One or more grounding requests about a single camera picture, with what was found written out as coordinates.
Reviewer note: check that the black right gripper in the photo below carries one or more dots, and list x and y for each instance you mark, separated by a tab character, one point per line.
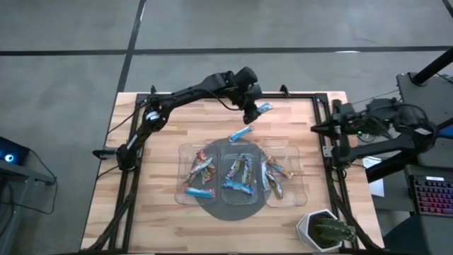
343	118

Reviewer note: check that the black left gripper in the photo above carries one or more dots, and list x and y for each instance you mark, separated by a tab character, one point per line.
253	96

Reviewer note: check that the orange brown granola bar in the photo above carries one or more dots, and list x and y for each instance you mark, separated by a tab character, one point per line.
281	168

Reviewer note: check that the blue brown chewy granola bar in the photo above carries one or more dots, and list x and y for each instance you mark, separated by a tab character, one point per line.
248	171
235	167
238	187

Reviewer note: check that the brown oat granola bar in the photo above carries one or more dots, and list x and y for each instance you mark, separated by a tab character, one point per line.
276	186

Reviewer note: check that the blue white granola bar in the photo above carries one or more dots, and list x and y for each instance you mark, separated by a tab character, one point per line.
265	177

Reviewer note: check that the red green granola bar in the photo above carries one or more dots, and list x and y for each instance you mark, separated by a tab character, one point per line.
211	174
201	156

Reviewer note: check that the snack bars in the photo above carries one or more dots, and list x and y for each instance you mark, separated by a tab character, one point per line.
200	169

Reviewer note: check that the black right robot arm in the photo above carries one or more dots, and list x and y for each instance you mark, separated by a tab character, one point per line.
385	147

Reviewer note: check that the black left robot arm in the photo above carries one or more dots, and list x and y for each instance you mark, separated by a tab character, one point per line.
191	93

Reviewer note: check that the black slanted pole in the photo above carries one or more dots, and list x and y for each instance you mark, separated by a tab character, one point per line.
389	165

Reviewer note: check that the clear plastic bin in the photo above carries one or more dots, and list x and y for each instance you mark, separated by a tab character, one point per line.
180	195
293	198
239	200

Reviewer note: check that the white paper sheet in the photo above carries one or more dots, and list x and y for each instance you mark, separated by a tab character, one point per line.
378	187

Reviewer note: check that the green cactus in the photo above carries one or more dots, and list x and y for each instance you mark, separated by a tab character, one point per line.
332	230

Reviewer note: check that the cactus in white pot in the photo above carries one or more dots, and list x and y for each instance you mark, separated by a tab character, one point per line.
301	230

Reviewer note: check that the grey equipment cabinet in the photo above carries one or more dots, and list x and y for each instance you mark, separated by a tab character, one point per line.
435	93

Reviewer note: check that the round grey woven placemat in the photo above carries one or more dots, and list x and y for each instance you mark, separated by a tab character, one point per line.
230	212

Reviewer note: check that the blue lit screen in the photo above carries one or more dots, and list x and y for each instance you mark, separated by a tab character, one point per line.
446	131

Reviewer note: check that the black round pole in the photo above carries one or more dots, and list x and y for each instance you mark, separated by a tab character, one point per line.
433	68

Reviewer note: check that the backlit computer keyboard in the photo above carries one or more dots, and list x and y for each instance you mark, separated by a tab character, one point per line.
433	196

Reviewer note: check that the dark grey keyboard desk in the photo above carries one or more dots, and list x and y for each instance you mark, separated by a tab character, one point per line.
435	233

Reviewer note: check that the grey metal side desk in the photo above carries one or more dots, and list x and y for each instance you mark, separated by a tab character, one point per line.
21	171

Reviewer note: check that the black computer tower blue lights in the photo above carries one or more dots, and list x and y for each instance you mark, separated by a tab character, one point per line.
14	152

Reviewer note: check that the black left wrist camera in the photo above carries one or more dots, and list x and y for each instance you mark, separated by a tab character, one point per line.
251	116

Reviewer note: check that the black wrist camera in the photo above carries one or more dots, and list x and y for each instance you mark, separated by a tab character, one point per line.
251	116
343	150

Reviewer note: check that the grey metal base bracket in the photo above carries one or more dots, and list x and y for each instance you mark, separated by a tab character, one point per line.
138	152
327	152

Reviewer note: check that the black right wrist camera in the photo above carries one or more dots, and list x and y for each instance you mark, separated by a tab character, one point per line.
343	150

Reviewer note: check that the black frame bracket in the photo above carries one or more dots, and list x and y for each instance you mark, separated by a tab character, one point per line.
153	90
284	90

